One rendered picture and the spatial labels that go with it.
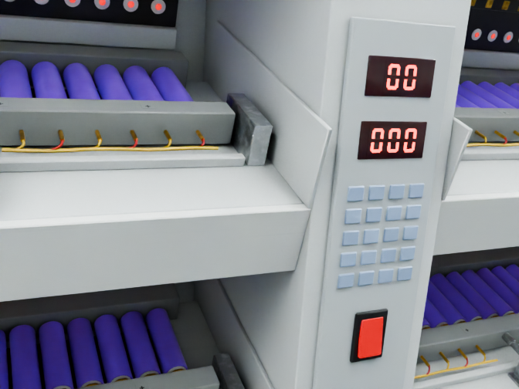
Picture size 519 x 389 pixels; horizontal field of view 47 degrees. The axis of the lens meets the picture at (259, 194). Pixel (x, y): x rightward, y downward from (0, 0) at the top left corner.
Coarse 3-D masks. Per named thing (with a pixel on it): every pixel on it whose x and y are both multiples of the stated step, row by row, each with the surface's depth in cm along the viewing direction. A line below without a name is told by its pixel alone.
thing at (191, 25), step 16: (192, 0) 48; (192, 16) 48; (192, 32) 49; (128, 48) 47; (176, 48) 49; (192, 48) 49; (192, 64) 49; (192, 80) 50; (176, 288) 54; (192, 288) 55
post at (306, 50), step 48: (240, 0) 42; (288, 0) 36; (336, 0) 31; (384, 0) 32; (432, 0) 34; (288, 48) 36; (336, 48) 32; (336, 96) 33; (336, 144) 34; (432, 192) 37; (432, 240) 38; (240, 288) 44; (288, 288) 37; (288, 336) 37; (288, 384) 38
